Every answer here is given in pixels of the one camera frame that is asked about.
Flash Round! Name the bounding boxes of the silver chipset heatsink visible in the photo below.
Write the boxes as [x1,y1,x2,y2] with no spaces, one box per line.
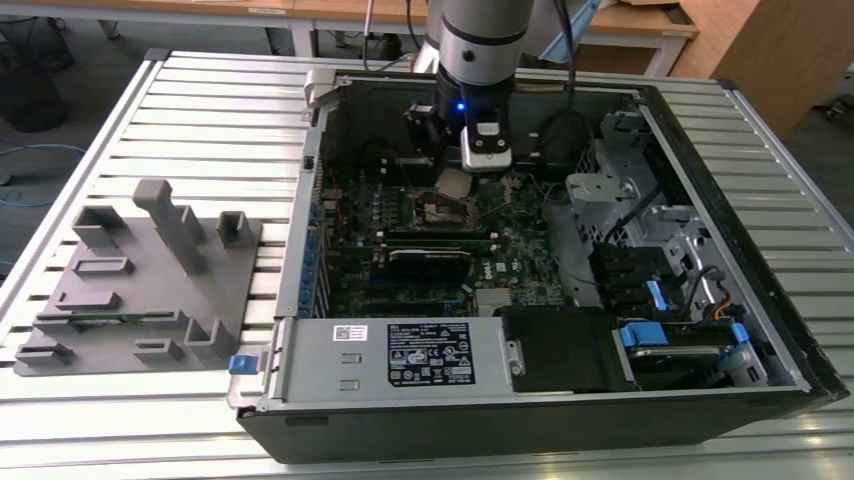
[474,287,516,308]

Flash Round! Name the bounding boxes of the black graphics card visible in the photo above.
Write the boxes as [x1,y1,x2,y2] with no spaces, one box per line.
[384,247,474,282]

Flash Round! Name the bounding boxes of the silver power supply unit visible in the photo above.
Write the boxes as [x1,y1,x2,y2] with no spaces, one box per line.
[263,315,520,402]

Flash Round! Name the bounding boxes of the thin black cable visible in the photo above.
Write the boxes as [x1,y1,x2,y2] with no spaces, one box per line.
[602,182,666,247]

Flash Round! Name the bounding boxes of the orange and yellow wires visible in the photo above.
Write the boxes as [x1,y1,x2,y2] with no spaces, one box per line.
[704,298,743,322]

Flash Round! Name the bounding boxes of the silver drive cage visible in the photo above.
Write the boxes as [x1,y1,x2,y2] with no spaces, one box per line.
[564,109,662,244]

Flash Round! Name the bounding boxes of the grey case release latch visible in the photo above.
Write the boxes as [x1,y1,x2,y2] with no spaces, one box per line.
[301,69,345,111]

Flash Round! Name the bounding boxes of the green motherboard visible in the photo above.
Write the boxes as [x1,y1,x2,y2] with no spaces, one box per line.
[309,149,582,320]

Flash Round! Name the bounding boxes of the wooden desk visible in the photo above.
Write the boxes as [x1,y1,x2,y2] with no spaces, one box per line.
[312,0,700,77]
[0,0,315,59]

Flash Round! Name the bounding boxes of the wooden cabinet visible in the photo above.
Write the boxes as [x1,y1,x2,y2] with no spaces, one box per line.
[686,0,854,144]

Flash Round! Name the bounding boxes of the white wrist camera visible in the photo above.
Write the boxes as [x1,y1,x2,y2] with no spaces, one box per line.
[459,118,515,174]

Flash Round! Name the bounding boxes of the metal socket cover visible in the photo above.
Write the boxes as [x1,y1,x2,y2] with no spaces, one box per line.
[411,185,435,229]

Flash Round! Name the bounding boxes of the silver hard disk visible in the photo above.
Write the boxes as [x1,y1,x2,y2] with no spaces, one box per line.
[628,346,723,362]

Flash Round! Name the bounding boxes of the grey parts rack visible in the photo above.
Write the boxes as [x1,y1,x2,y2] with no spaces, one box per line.
[11,178,265,379]

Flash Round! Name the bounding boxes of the black plastic shroud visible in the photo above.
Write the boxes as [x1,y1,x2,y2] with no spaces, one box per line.
[496,305,643,395]

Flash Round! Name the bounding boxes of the green RAM stick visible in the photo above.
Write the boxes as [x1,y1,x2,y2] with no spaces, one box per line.
[36,309,177,331]

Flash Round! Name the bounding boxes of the black disk wire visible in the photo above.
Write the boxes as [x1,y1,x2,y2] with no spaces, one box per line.
[684,265,727,321]

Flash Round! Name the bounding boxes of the black disk bay block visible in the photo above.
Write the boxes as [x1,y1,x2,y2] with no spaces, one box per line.
[588,243,676,314]

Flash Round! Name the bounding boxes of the blue disk carrier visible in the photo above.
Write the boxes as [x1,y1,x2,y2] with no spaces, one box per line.
[643,279,670,312]
[616,322,671,347]

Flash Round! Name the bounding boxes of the CPU socket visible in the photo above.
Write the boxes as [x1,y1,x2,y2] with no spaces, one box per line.
[409,189,487,231]

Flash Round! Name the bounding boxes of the blue floor cable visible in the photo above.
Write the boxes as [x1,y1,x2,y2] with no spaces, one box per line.
[0,142,89,209]

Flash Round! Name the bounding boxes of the black PC case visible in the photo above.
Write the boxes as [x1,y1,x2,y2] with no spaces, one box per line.
[224,67,853,466]

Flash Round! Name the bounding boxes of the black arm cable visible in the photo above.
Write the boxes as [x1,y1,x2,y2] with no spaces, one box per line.
[551,0,580,94]

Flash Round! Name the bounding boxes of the black chair base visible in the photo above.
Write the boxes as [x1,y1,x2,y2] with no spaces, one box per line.
[810,64,854,122]

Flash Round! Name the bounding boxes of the silver CPU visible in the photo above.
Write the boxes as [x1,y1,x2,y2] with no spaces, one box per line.
[432,167,478,199]

